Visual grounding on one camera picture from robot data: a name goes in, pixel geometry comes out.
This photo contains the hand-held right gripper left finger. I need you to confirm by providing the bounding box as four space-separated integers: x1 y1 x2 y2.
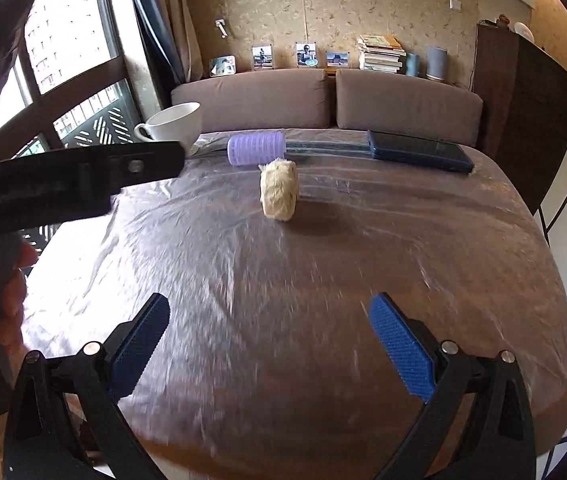
2 292 171 480

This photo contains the dark blue phone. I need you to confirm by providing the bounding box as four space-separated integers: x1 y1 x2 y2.
367 130 475 175

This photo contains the tilted photo frame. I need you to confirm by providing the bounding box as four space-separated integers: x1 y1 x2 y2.
208 55 236 79

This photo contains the dark window frame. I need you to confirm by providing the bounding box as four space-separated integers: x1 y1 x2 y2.
0 0 150 243

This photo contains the grey cylinder speaker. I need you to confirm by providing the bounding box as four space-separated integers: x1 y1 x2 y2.
424 46 449 83

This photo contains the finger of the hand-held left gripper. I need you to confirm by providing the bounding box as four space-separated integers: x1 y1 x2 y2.
0 141 187 198

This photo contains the dark wooden cabinet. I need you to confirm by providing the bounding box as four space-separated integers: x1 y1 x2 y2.
473 22 567 217

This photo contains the purple hair roller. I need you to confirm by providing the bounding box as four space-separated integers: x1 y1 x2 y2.
226 130 287 168

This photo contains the beige cloth ball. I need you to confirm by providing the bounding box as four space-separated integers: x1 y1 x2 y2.
258 158 300 223

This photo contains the stack of books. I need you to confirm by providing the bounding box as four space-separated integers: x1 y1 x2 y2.
357 34 408 74

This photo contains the person's left hand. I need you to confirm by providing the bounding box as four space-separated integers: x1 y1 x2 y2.
0 240 40 357

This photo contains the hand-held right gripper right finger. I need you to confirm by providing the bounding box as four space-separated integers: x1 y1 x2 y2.
367 291 537 480

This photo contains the blue grey striped strap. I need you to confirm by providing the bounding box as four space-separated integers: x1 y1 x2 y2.
283 140 371 159

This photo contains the white cup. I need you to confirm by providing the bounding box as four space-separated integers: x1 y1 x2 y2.
134 102 203 157

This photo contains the clear plastic wrapper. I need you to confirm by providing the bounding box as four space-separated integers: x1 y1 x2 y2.
186 141 231 159

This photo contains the dark curtain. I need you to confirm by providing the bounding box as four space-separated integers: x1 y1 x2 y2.
128 0 205 114

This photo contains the brown back cushion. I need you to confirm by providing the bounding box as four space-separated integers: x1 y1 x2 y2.
170 68 332 134
336 68 485 147

